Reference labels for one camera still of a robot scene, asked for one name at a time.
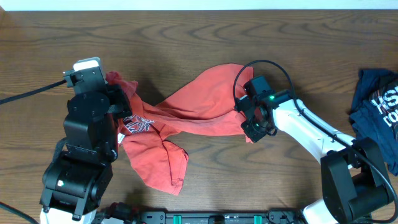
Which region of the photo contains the red t-shirt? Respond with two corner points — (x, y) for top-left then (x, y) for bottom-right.
(106, 63), (254, 195)

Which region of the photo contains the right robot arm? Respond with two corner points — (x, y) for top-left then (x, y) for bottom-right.
(233, 90), (397, 223)

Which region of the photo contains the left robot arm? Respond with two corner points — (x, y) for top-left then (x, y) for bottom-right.
(40, 84), (132, 223)

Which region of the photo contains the navy blue t-shirt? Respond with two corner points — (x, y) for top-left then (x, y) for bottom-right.
(349, 68), (397, 176)

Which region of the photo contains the right black cable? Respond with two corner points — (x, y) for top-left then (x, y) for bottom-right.
(232, 59), (398, 224)

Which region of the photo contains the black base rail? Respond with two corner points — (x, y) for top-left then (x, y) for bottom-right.
(93, 202), (312, 224)

